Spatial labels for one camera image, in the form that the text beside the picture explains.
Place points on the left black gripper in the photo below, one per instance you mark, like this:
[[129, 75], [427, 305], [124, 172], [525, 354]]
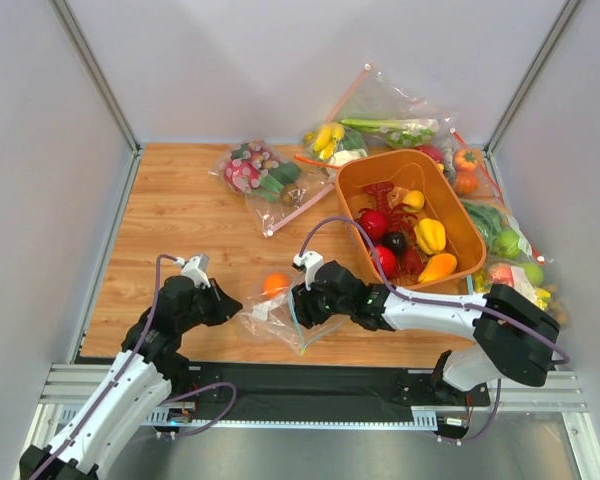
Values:
[[213, 302]]

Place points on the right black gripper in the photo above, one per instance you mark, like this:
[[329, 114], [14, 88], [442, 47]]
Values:
[[307, 301]]

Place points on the clear blue zip bag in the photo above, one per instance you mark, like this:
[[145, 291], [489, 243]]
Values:
[[275, 319]]

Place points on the orange toy orange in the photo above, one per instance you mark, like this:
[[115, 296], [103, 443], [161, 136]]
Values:
[[275, 283]]

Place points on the red toy apple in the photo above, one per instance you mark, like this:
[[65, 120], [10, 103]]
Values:
[[388, 261]]

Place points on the red toy tomato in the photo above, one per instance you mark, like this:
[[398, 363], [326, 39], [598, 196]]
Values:
[[374, 223]]

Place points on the dark toy plum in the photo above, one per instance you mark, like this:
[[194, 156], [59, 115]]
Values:
[[395, 241]]

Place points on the yellow toy bell pepper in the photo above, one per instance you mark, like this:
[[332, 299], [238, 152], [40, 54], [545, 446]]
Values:
[[430, 236]]

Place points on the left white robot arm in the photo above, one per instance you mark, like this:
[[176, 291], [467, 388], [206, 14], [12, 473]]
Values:
[[146, 373]]

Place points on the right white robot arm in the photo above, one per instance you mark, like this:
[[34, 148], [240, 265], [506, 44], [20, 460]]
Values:
[[513, 338]]

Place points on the dragon fruit zip bag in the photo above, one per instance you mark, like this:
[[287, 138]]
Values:
[[276, 188]]

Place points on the banana cauliflower zip bag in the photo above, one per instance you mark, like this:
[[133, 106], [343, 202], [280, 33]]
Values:
[[330, 146]]

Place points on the green apple zip bag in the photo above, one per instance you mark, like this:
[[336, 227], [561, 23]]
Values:
[[500, 231]]

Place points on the orange pumpkin zip bag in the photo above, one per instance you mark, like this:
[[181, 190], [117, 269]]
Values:
[[463, 166]]

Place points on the green vegetable zip bag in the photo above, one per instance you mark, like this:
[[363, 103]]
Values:
[[375, 107]]

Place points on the potato banana zip bag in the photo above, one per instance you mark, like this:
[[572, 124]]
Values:
[[527, 278]]

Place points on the black base mat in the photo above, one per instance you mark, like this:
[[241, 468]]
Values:
[[312, 394]]

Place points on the red toy lobster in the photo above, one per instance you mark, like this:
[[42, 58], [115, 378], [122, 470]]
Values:
[[410, 262]]

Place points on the yellow orange toy mango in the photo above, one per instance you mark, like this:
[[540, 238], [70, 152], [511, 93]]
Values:
[[438, 267]]

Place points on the orange plastic bin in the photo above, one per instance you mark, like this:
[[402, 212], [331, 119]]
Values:
[[413, 170]]

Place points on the yellow toy pepper in bin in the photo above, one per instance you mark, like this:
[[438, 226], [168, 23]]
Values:
[[413, 201]]

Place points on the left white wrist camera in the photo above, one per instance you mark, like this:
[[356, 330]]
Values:
[[195, 268]]

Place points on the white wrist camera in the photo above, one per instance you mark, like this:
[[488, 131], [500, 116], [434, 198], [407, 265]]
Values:
[[195, 268], [309, 263]]

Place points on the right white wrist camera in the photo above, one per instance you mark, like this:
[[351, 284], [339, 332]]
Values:
[[309, 263]]

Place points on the aluminium frame rail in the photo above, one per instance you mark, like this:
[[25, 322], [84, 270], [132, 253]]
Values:
[[195, 398]]

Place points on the left aluminium post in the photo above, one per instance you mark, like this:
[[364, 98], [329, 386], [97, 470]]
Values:
[[69, 22]]

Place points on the aluminium post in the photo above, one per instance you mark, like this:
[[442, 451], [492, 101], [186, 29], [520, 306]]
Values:
[[69, 22], [540, 61]]

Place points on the right aluminium post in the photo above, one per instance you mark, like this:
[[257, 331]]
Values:
[[540, 61]]

